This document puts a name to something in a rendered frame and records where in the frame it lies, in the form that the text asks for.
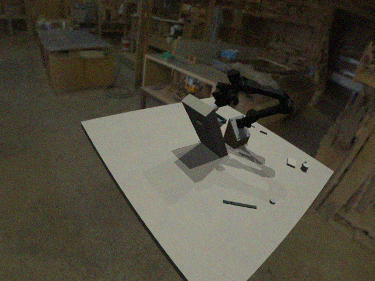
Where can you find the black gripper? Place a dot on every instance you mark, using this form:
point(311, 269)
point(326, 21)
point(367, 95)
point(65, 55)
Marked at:
point(223, 99)

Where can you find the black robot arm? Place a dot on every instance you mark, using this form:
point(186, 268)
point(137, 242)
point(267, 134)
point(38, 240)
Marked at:
point(252, 87)

